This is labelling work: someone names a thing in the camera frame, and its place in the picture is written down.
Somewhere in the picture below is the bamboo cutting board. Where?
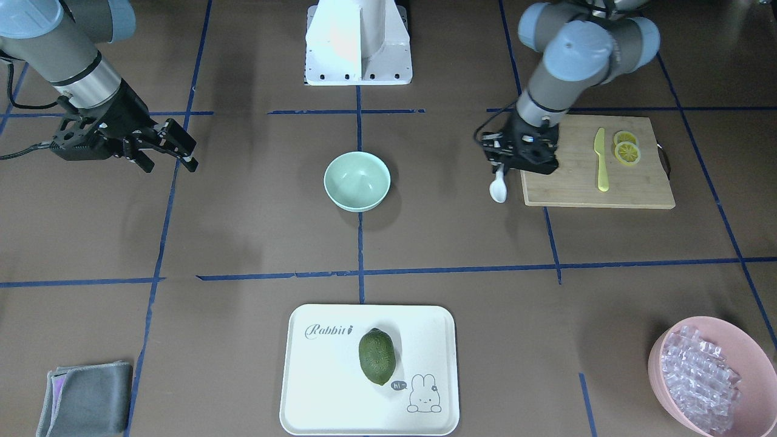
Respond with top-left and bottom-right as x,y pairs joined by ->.
521,115 -> 676,209

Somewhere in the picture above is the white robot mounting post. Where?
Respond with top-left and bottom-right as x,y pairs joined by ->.
304,1 -> 413,86

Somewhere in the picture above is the grey folded cloth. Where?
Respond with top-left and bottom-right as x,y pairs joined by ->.
36,361 -> 132,436

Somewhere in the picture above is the pink bowl of ice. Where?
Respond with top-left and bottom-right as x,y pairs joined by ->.
647,316 -> 776,436

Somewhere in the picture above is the yellow plastic knife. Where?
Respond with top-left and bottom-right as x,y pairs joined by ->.
593,127 -> 610,192

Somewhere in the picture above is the light green bowl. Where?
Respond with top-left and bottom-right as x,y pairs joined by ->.
323,151 -> 392,213

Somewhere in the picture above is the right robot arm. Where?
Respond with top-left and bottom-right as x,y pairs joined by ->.
1,1 -> 198,172

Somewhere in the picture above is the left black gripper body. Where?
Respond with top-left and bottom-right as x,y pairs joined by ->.
481,109 -> 560,175

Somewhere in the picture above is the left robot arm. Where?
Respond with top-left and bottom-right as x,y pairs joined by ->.
473,1 -> 660,175

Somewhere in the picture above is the green avocado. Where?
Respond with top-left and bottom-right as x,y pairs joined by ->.
358,327 -> 396,385

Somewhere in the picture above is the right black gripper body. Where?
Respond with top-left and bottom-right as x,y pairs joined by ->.
50,80 -> 159,161

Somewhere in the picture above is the white rabbit tray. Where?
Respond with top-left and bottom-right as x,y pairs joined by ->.
279,304 -> 460,436

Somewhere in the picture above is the white plastic spoon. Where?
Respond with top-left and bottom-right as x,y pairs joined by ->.
489,166 -> 507,203

